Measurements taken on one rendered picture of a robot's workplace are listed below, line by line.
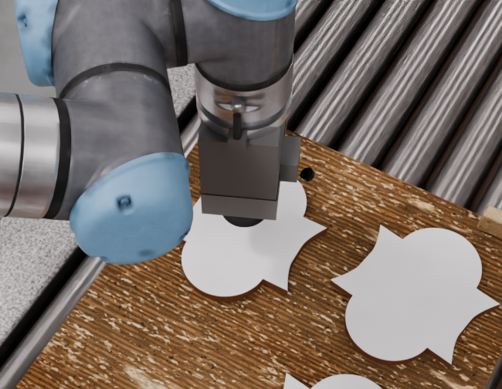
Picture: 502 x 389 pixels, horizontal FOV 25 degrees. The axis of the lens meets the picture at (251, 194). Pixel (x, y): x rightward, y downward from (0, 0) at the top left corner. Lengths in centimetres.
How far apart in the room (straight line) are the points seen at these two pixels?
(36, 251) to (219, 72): 34
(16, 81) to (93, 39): 170
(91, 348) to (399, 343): 27
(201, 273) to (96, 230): 35
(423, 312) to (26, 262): 37
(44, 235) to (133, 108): 41
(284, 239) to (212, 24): 32
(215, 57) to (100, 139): 15
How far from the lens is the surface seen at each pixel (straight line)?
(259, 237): 103
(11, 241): 109
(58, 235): 109
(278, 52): 80
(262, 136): 87
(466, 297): 102
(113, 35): 74
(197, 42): 77
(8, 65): 246
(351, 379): 97
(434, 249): 104
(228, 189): 92
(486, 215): 105
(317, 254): 104
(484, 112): 118
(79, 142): 67
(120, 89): 71
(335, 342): 99
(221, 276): 101
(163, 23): 76
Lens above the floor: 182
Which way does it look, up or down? 56 degrees down
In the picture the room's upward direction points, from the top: straight up
